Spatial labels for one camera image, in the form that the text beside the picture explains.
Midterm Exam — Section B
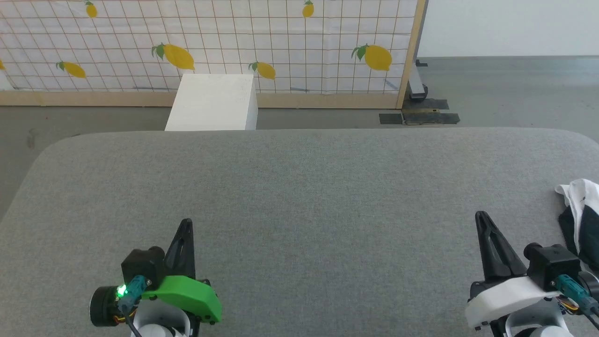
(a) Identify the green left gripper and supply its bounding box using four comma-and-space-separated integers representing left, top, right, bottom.
140, 218, 223, 337

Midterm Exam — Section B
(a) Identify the lemon print grid screen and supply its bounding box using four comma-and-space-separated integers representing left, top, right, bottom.
0, 0, 428, 110

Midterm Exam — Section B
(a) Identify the grey screen support foot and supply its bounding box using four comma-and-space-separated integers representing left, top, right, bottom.
406, 58, 429, 102

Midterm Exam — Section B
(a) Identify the black and white shirt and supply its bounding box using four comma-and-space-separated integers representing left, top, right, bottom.
555, 179, 599, 271

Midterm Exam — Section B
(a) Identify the black floor tape patch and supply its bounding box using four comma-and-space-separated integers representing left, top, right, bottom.
379, 98, 460, 126

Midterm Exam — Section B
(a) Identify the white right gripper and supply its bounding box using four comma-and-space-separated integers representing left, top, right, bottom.
465, 211, 562, 329

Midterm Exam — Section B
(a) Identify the teal plug camera cable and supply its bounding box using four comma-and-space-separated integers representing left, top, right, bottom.
116, 275, 151, 337
554, 275, 599, 329

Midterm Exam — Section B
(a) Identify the white box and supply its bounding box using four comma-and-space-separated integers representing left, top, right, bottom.
164, 73, 259, 132

